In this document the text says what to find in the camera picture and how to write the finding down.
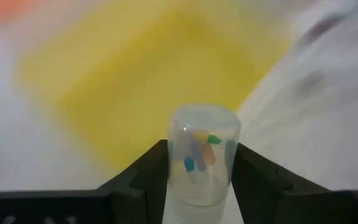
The orange plastic bin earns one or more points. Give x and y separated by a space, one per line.
2 9

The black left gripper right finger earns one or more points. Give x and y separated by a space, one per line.
291 205

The yellow plastic bin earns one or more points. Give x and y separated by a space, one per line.
135 77

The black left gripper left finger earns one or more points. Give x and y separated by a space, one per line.
73 208

